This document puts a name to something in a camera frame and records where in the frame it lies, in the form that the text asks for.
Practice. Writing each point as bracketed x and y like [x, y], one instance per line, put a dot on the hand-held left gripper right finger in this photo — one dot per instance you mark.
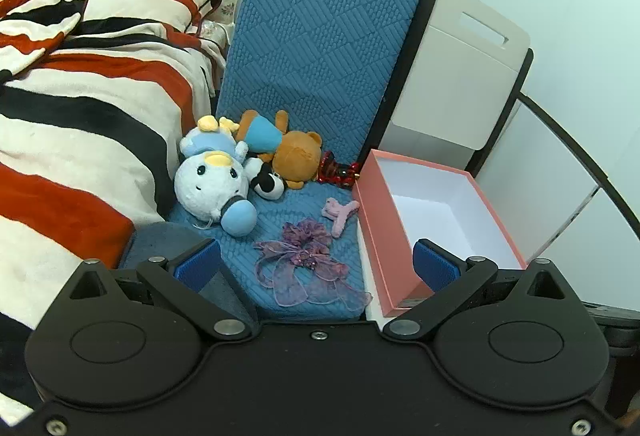
[436, 267]

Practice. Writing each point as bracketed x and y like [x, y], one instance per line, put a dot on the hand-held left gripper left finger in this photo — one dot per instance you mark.
[197, 262]

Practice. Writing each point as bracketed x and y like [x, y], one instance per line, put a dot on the pink cardboard box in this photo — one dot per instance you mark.
[385, 236]

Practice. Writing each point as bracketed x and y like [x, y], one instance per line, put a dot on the blue white plush toy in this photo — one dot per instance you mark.
[210, 186]

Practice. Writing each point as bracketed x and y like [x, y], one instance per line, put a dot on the black white plush toy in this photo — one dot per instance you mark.
[267, 183]

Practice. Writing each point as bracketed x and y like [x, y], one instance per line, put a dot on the purple lace bow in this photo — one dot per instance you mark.
[305, 273]

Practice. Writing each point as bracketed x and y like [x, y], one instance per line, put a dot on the purple scrunchie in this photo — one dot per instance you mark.
[302, 236]

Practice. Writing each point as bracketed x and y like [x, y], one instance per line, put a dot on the pink hair claw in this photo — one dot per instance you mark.
[340, 213]

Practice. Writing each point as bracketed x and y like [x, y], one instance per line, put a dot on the grey blue fleece cloth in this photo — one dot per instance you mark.
[165, 241]

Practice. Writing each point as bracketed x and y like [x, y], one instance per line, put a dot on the brown teddy bear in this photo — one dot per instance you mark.
[295, 156]

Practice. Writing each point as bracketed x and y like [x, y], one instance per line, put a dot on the white cabinet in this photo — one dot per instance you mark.
[550, 176]

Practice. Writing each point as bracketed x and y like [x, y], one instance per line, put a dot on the red black white striped blanket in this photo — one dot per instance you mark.
[85, 116]

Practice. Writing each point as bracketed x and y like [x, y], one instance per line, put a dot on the beige side cabinet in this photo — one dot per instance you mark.
[450, 81]

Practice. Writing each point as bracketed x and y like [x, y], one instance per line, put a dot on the blue textured seat cushion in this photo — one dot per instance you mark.
[320, 41]

